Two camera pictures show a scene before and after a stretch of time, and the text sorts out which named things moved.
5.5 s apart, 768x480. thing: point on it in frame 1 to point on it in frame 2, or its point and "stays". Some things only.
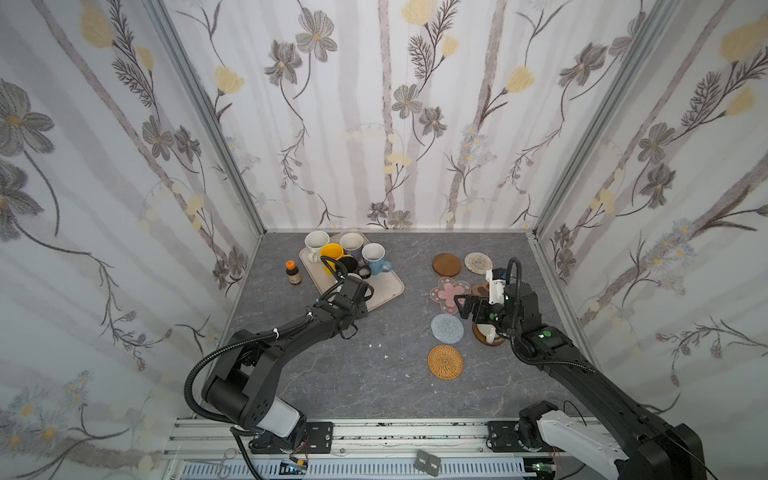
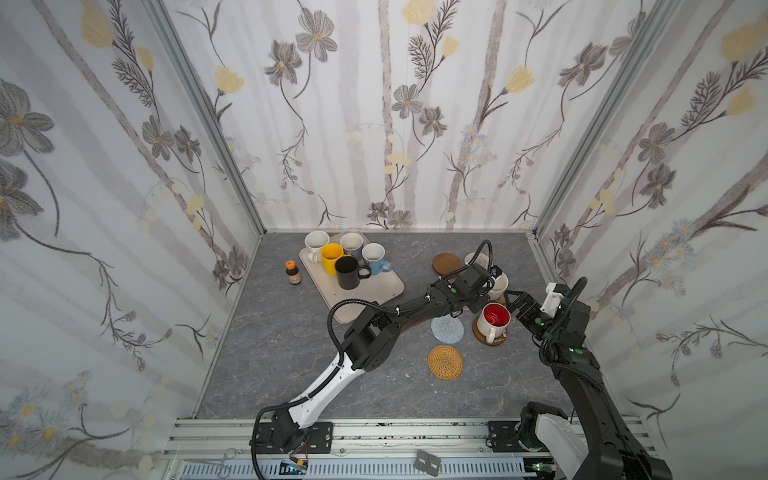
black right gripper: [480, 308] to [522, 304]
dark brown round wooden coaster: [446, 264] stays
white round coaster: [478, 263] stays
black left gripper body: [354, 288] to [486, 285]
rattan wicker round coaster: [445, 362] stays
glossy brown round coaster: [479, 336] stays
